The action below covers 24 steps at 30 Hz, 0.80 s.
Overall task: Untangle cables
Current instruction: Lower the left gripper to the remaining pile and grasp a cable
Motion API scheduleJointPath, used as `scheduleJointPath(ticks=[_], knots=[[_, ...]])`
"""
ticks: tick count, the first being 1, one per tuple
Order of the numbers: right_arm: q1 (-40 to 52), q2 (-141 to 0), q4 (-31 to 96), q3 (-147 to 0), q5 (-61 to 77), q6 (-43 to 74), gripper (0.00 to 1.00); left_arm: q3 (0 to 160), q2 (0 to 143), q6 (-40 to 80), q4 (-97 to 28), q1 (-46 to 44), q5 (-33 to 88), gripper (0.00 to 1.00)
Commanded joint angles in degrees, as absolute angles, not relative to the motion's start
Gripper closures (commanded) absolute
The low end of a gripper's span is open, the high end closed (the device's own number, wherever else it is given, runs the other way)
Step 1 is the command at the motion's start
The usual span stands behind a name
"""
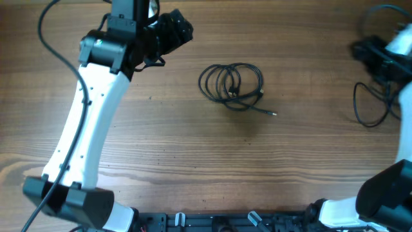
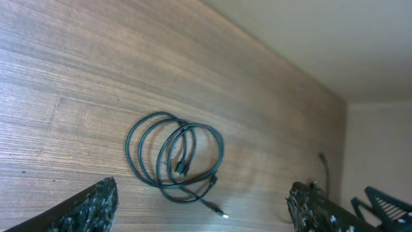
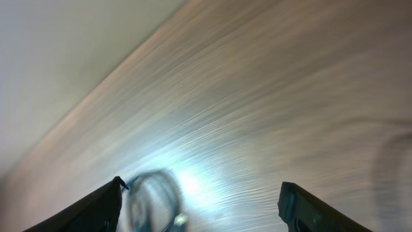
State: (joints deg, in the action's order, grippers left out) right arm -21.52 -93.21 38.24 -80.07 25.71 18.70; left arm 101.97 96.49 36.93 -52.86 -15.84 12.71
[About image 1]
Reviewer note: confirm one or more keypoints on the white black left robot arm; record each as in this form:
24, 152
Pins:
134, 36

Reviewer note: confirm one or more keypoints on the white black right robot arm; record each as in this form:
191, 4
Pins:
383, 202

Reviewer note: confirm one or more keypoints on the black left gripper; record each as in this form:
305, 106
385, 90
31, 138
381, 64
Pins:
177, 33

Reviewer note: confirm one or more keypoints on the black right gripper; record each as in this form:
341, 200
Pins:
367, 50

